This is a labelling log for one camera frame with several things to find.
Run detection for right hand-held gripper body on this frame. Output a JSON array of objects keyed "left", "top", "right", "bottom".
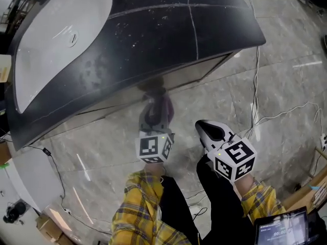
[{"left": 205, "top": 136, "right": 257, "bottom": 183}]

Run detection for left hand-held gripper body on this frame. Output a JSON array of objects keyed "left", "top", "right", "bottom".
[{"left": 135, "top": 126, "right": 176, "bottom": 164}]

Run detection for purple cloth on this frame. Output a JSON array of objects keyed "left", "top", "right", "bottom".
[{"left": 142, "top": 90, "right": 175, "bottom": 125}]

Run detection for person's left forearm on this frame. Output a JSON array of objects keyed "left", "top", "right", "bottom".
[{"left": 111, "top": 163, "right": 164, "bottom": 245}]

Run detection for person's right forearm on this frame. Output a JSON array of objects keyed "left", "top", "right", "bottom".
[{"left": 233, "top": 176, "right": 286, "bottom": 218}]

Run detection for dark vanity cabinet black top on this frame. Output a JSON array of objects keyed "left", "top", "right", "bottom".
[{"left": 5, "top": 0, "right": 266, "bottom": 152}]

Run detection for white block cabinet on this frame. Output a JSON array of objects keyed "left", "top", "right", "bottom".
[{"left": 5, "top": 149, "right": 62, "bottom": 211}]

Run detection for person's black trousers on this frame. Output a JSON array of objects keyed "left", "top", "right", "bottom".
[{"left": 159, "top": 154, "right": 256, "bottom": 245}]

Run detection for black touchscreen display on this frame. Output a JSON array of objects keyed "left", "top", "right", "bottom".
[{"left": 254, "top": 206, "right": 310, "bottom": 245}]

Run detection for person's yellow plaid shirt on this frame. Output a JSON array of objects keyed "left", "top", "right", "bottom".
[{"left": 153, "top": 219, "right": 192, "bottom": 245}]

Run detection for white sink basin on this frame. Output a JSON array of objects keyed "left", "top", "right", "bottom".
[{"left": 12, "top": 0, "right": 113, "bottom": 114}]

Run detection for cardboard box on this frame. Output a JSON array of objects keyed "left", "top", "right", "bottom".
[{"left": 35, "top": 213, "right": 75, "bottom": 245}]

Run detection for black round floor fan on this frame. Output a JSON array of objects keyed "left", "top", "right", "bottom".
[{"left": 3, "top": 202, "right": 27, "bottom": 224}]

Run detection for white floor cable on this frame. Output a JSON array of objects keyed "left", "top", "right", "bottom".
[{"left": 245, "top": 0, "right": 325, "bottom": 142}]

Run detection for black floor cable with adapter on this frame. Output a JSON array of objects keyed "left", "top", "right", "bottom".
[{"left": 0, "top": 134, "right": 113, "bottom": 236}]

